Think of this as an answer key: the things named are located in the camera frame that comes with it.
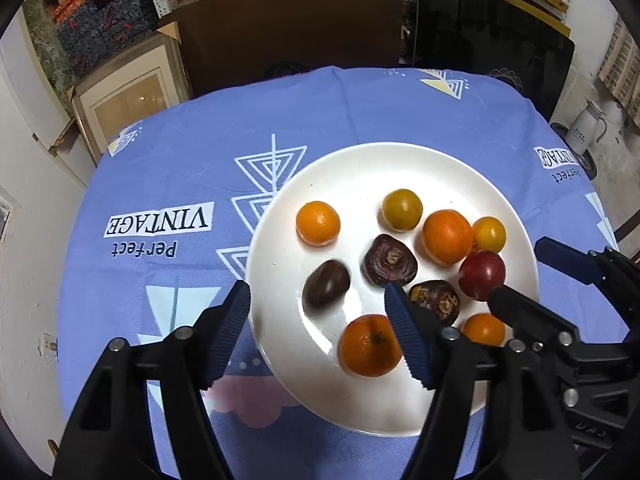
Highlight small orange fruit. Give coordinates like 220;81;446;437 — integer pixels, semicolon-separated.
460;312;507;347

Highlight blue printed tablecloth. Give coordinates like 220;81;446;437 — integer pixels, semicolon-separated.
52;65;623;480

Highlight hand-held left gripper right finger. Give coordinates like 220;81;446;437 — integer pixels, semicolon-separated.
383;282;582;480

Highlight large orange mandarin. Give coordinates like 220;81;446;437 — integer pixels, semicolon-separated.
422;209;474;265

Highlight orange mandarin with stem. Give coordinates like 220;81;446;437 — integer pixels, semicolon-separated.
338;314;404;378

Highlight white jug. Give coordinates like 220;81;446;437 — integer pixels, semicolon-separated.
570;101;609;156

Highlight green marble slab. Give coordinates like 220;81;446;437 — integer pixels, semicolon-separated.
22;0;77;92

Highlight black round stand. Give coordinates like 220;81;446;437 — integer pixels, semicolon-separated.
550;122;599;179

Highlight yellow round fruit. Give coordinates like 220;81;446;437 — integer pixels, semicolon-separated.
382;188;424;231

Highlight dark water chestnut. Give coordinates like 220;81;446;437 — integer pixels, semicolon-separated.
409;280;461;326
362;233;418;288
302;259;351;311

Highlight brown board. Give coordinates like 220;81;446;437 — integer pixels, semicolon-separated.
157;0;419;99

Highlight wooden framed picture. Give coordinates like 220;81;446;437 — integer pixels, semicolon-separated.
70;42;194;161

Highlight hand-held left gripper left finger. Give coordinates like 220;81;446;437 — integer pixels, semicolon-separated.
52;280;251;480

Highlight white plate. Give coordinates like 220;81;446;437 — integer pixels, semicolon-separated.
245;142;541;438

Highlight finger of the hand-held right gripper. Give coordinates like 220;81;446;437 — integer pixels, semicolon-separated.
533;237;604;287
487;285;582;350

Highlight small yellow-orange fruit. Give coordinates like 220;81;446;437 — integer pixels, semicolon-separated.
472;216;507;252

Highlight stack of patterned boxes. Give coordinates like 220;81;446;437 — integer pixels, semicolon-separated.
42;0;159;79

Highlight dark red plum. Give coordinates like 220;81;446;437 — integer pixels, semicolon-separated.
458;250;507;302

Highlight black glossy panel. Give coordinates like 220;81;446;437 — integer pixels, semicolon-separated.
412;0;576;122

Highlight brick pattern board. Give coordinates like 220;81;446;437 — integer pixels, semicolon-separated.
600;15;640;122

